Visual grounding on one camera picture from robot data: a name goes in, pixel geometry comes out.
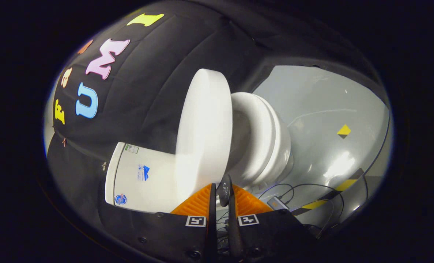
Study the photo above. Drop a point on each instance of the black backdrop cloth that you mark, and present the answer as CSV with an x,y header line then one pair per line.
x,y
147,91

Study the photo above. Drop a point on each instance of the white toilet seat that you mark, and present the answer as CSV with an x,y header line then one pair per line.
x,y
259,120

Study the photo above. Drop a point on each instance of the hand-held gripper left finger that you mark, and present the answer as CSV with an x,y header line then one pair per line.
x,y
212,226

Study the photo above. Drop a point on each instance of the white ceramic toilet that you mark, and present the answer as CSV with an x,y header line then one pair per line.
x,y
158,190

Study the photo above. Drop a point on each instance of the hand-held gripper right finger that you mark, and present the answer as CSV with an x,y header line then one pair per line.
x,y
234,233

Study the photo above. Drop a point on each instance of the grey power adapter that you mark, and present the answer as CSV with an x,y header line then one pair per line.
x,y
277,203

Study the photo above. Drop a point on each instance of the white toilet lid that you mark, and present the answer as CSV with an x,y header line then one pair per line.
x,y
206,135

